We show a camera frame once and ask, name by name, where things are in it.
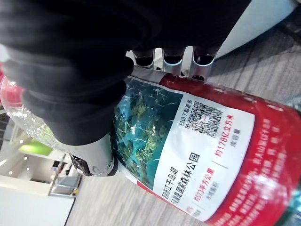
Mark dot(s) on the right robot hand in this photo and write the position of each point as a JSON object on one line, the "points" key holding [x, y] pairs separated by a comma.
{"points": [[70, 58]]}

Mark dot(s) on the clear red-labelled water bottle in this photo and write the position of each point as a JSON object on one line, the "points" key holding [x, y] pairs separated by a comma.
{"points": [[200, 141]]}

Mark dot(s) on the white reception counter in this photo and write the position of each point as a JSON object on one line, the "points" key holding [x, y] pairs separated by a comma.
{"points": [[30, 204]]}

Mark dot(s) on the white round table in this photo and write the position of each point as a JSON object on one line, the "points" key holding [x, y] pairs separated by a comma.
{"points": [[247, 28]]}

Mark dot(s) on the green wall panel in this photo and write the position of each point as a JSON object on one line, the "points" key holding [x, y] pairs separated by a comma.
{"points": [[36, 148]]}

